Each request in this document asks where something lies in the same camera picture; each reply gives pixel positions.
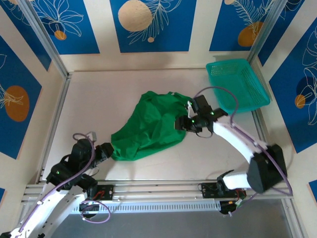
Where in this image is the green t-shirt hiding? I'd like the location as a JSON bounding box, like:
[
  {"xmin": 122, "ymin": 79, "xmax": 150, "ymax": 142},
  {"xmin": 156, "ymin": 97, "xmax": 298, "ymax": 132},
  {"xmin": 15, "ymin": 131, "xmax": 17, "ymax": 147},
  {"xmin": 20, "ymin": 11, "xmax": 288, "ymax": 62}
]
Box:
[{"xmin": 110, "ymin": 91, "xmax": 193, "ymax": 162}]

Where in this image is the teal plastic mesh basket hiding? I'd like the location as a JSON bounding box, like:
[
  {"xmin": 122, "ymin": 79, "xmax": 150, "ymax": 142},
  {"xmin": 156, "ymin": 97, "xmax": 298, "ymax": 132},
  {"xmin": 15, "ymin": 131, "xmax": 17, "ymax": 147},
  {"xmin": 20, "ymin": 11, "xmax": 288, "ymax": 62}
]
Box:
[{"xmin": 206, "ymin": 59, "xmax": 271, "ymax": 115}]

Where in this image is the black cable connector block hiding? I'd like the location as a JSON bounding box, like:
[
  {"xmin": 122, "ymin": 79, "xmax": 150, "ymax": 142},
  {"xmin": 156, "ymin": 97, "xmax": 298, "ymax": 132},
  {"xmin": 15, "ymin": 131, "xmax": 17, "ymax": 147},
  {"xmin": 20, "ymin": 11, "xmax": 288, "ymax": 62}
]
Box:
[
  {"xmin": 78, "ymin": 200, "xmax": 100, "ymax": 219},
  {"xmin": 219, "ymin": 198, "xmax": 246, "ymax": 217}
]

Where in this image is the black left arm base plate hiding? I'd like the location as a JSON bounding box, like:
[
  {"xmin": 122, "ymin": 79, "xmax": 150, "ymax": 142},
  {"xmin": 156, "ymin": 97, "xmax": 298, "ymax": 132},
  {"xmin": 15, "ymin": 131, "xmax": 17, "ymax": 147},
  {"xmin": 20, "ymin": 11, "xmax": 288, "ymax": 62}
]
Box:
[{"xmin": 92, "ymin": 184, "xmax": 114, "ymax": 200}]

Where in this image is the aluminium side rail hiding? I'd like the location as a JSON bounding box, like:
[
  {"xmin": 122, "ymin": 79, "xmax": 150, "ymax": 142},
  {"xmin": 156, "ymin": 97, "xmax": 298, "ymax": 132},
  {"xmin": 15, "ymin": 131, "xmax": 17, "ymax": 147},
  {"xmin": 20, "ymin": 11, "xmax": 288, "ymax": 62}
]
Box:
[
  {"xmin": 37, "ymin": 71, "xmax": 72, "ymax": 184},
  {"xmin": 252, "ymin": 109, "xmax": 282, "ymax": 179}
]

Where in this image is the blue floral wall panel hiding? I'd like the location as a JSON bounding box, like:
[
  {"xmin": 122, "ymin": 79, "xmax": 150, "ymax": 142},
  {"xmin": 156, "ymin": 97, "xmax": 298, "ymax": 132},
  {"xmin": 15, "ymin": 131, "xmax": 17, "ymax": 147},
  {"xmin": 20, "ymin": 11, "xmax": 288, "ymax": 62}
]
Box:
[
  {"xmin": 209, "ymin": 0, "xmax": 276, "ymax": 52},
  {"xmin": 0, "ymin": 0, "xmax": 52, "ymax": 72},
  {"xmin": 269, "ymin": 16, "xmax": 317, "ymax": 154},
  {"xmin": 31, "ymin": 0, "xmax": 101, "ymax": 56},
  {"xmin": 257, "ymin": 0, "xmax": 306, "ymax": 67},
  {"xmin": 0, "ymin": 34, "xmax": 43, "ymax": 160},
  {"xmin": 109, "ymin": 0, "xmax": 198, "ymax": 54}
]

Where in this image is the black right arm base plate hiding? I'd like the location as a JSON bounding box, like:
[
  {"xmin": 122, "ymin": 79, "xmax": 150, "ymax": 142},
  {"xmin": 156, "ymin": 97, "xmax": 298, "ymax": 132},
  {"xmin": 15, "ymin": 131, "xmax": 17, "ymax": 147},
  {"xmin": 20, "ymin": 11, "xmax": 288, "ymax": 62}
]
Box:
[{"xmin": 201, "ymin": 182, "xmax": 247, "ymax": 199}]

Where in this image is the long aluminium frame rail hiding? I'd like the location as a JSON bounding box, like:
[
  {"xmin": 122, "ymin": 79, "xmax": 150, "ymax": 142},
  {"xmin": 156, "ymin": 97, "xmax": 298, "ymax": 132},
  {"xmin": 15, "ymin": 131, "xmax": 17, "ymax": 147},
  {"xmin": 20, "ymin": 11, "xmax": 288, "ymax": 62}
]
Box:
[{"xmin": 21, "ymin": 179, "xmax": 294, "ymax": 203}]

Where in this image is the white slotted cable duct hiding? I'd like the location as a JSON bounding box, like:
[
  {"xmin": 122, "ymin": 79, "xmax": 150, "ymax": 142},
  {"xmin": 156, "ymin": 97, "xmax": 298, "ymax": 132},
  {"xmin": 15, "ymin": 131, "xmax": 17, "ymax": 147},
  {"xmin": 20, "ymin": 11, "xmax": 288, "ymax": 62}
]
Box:
[{"xmin": 71, "ymin": 201, "xmax": 221, "ymax": 213}]

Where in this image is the aluminium corner post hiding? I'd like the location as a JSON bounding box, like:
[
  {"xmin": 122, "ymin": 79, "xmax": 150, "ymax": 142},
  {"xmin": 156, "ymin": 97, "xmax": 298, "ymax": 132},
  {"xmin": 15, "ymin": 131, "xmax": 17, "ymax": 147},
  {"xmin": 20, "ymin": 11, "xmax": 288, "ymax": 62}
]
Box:
[
  {"xmin": 247, "ymin": 0, "xmax": 289, "ymax": 62},
  {"xmin": 18, "ymin": 0, "xmax": 71, "ymax": 79}
]

